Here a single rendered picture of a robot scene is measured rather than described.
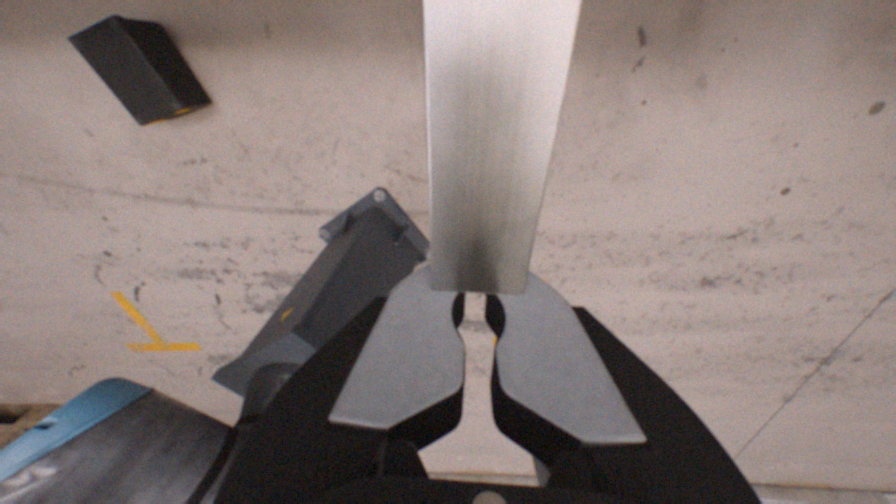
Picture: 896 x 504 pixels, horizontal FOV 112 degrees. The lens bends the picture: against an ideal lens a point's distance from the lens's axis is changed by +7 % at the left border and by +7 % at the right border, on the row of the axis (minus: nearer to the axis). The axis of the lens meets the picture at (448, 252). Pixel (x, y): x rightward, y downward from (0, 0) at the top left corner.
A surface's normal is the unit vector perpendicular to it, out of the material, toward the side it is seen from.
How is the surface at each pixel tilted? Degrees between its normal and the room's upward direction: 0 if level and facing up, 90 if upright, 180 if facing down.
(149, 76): 0
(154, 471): 77
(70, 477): 72
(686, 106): 0
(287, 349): 0
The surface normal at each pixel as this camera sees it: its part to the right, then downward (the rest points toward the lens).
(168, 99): -0.06, 0.54
